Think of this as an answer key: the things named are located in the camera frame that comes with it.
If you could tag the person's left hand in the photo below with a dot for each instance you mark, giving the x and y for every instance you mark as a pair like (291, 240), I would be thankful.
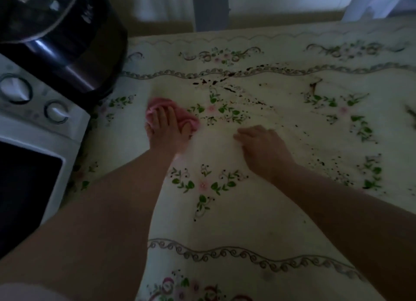
(167, 133)

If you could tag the person's right hand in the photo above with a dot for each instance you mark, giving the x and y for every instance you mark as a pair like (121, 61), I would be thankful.
(265, 149)

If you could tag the person's left thumb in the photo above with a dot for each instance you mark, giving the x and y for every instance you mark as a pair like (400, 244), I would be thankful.
(188, 129)

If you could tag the person's right fingers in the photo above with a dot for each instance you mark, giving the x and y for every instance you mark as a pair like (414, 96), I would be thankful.
(243, 135)

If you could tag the pink cleaning cloth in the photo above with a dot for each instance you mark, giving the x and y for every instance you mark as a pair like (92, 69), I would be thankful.
(169, 110)

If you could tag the floral plastic tablecloth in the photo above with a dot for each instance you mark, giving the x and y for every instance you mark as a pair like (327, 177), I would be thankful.
(260, 167)

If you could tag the person's right forearm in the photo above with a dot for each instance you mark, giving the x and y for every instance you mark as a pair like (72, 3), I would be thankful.
(354, 226)

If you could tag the person's left forearm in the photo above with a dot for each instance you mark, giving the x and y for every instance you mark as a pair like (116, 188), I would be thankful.
(97, 226)

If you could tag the grey chair leg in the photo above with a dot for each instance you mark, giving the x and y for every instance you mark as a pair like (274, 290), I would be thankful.
(210, 6)

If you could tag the black rice cooker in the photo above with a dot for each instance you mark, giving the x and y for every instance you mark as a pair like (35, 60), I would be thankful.
(61, 34)

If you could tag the white microwave oven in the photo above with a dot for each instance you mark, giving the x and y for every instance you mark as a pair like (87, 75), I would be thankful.
(31, 148)

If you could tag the white chair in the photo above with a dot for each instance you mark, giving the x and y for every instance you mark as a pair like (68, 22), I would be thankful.
(373, 0)

